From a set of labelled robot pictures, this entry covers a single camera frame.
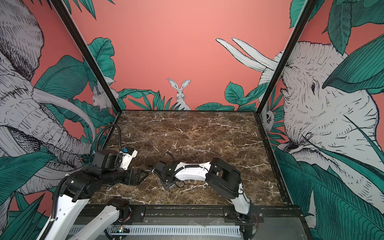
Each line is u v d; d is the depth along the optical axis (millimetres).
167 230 702
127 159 607
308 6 689
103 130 502
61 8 699
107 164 500
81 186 423
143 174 636
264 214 749
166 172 658
